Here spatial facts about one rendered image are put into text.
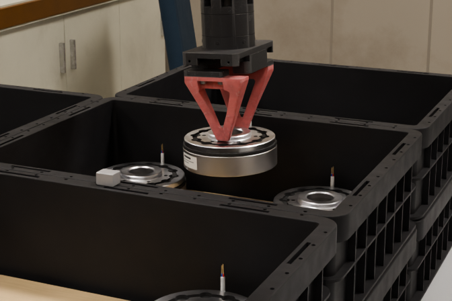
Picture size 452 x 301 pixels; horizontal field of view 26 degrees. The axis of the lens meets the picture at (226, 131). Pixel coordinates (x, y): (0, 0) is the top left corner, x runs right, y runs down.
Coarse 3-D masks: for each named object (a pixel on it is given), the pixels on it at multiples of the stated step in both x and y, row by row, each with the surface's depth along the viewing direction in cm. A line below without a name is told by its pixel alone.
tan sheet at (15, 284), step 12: (0, 276) 94; (0, 288) 91; (12, 288) 91; (24, 288) 91; (36, 288) 91; (48, 288) 91; (60, 288) 91; (0, 300) 89; (12, 300) 89; (24, 300) 89; (36, 300) 89; (48, 300) 89; (60, 300) 89; (72, 300) 89; (84, 300) 89; (96, 300) 89; (108, 300) 89; (120, 300) 89
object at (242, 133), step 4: (236, 128) 109; (240, 128) 109; (244, 128) 109; (208, 132) 108; (212, 132) 108; (232, 132) 109; (236, 132) 109; (240, 132) 109; (244, 132) 107; (248, 132) 107; (208, 136) 108; (212, 136) 107; (232, 136) 106; (236, 136) 106; (240, 136) 106; (244, 136) 106; (248, 136) 107; (232, 140) 106; (236, 140) 106
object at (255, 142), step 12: (192, 132) 110; (204, 132) 110; (252, 132) 109; (264, 132) 110; (192, 144) 105; (204, 144) 105; (216, 144) 105; (228, 144) 105; (240, 144) 105; (252, 144) 104; (264, 144) 105
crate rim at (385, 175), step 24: (72, 120) 113; (264, 120) 113; (288, 120) 112; (312, 120) 111; (0, 144) 102; (408, 144) 102; (24, 168) 94; (384, 168) 94; (408, 168) 101; (168, 192) 87; (192, 192) 87; (360, 192) 87; (384, 192) 93; (336, 216) 81; (360, 216) 85
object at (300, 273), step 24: (0, 168) 94; (96, 192) 88; (120, 192) 87; (144, 192) 87; (240, 216) 83; (264, 216) 82; (288, 216) 81; (312, 216) 81; (312, 240) 76; (336, 240) 80; (288, 264) 72; (312, 264) 74; (264, 288) 68; (288, 288) 69
